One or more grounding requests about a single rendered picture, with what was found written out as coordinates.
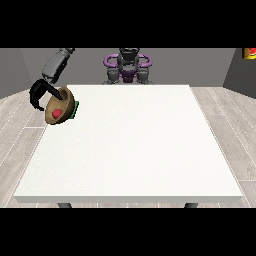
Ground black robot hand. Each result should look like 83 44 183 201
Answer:
29 78 64 112

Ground brown wooden bowl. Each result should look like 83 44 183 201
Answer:
44 86 76 126

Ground small red ball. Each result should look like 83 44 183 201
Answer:
51 108 63 121

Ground green square pad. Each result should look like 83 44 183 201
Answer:
70 100 80 120

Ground yellow cup with melon print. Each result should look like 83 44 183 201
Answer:
242 47 256 61

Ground grey robot trunk purple rings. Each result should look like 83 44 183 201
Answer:
101 47 155 86

